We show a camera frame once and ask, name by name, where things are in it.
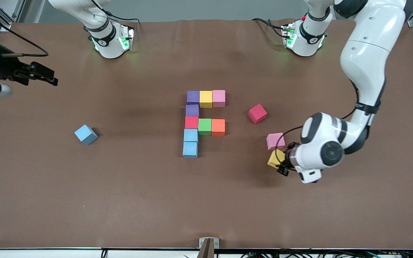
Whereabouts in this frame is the yellow foam cube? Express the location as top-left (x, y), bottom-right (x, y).
top-left (267, 149), bottom-right (286, 169)
top-left (200, 90), bottom-right (213, 108)

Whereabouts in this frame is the pink foam cube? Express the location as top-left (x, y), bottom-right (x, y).
top-left (212, 90), bottom-right (226, 108)
top-left (266, 132), bottom-right (286, 151)

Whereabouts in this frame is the orange foam cube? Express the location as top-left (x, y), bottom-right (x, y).
top-left (212, 119), bottom-right (226, 137)

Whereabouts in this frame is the green foam cube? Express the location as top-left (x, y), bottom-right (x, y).
top-left (198, 118), bottom-right (212, 136)

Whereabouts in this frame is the blue foam cube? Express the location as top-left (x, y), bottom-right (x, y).
top-left (184, 128), bottom-right (199, 143)
top-left (74, 124), bottom-right (98, 145)
top-left (182, 141), bottom-right (198, 158)

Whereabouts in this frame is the arm base connector plate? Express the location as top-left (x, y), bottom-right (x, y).
top-left (281, 23), bottom-right (297, 49)
top-left (119, 24), bottom-right (135, 51)

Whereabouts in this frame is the brown table mat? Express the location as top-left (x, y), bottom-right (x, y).
top-left (0, 19), bottom-right (413, 250)

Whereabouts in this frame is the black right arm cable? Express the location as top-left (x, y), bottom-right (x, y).
top-left (0, 4), bottom-right (49, 58)

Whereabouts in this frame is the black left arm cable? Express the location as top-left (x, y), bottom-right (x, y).
top-left (281, 81), bottom-right (360, 169)

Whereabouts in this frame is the black arm base cable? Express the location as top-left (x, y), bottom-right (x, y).
top-left (252, 18), bottom-right (289, 38)
top-left (92, 0), bottom-right (142, 25)

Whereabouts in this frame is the grey metal table bracket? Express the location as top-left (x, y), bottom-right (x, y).
top-left (196, 237), bottom-right (220, 258)

